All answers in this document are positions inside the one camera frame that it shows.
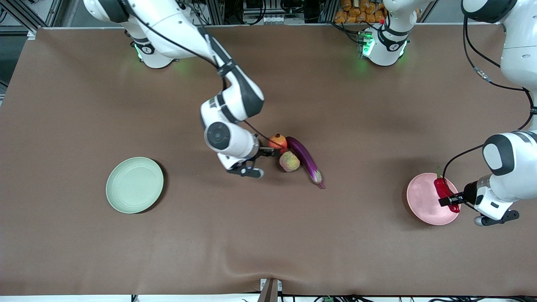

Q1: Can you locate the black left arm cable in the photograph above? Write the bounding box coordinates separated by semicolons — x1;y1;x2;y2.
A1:
442;13;537;202

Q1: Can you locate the red pomegranate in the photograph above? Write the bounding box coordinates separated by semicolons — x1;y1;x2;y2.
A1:
268;134;288;154

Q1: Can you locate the red chili pepper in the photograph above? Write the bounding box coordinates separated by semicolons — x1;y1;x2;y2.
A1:
434;167;461;213

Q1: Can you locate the pile of orange buns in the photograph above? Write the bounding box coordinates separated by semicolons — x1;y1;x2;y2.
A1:
334;0;386;24

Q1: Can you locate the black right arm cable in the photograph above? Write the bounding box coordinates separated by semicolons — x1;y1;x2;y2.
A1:
122;0;286;147

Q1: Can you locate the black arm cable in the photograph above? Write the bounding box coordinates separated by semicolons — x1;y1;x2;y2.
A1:
442;13;537;202
122;0;286;147

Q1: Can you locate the aluminium frame strut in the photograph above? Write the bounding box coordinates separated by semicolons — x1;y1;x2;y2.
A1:
0;0;63;40

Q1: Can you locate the purple eggplant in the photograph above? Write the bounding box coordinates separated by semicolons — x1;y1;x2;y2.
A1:
287;136;326;189

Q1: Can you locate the pale green plate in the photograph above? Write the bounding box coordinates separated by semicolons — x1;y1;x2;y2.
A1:
106;156;164;214

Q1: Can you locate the yellow pink peach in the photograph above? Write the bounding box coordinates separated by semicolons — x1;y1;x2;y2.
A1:
279;151;301;172

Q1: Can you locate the brown table cover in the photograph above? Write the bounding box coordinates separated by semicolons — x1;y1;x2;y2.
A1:
0;23;537;297

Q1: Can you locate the pink plate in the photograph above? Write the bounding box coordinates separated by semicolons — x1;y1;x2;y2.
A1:
406;172;461;226

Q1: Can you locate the metal table clamp bracket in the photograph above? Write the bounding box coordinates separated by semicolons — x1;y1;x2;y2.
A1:
259;278;283;302

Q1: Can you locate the aluminium frame post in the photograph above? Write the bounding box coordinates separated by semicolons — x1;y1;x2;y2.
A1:
208;0;225;25
319;0;338;23

